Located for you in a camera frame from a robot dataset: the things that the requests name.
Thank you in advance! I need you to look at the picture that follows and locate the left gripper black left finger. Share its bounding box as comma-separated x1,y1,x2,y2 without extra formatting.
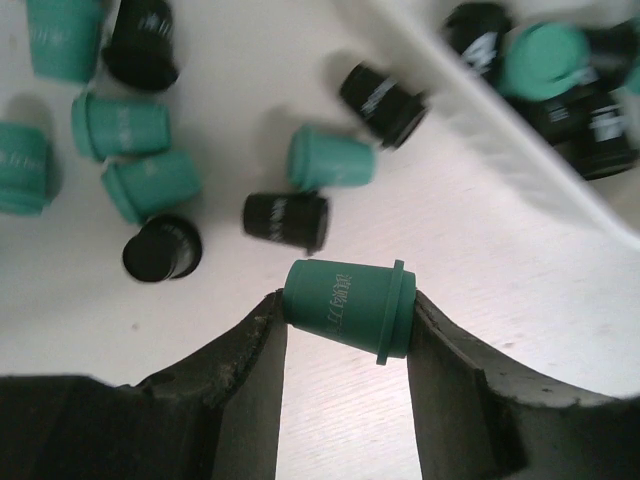
1,292,287,479

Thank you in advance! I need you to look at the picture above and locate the white plastic storage basket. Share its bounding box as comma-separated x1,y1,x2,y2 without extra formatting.
336,1,639,250

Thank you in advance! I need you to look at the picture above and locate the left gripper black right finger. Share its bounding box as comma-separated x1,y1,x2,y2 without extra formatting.
407,293,639,479

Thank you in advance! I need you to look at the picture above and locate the teal capsule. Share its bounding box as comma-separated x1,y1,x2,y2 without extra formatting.
282,260,417,365
101,151,202,224
497,22,592,102
26,0,105,85

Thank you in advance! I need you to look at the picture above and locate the black capsule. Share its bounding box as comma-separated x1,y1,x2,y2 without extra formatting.
122,214,203,283
102,0,179,93
339,62,429,149
442,2,513,84

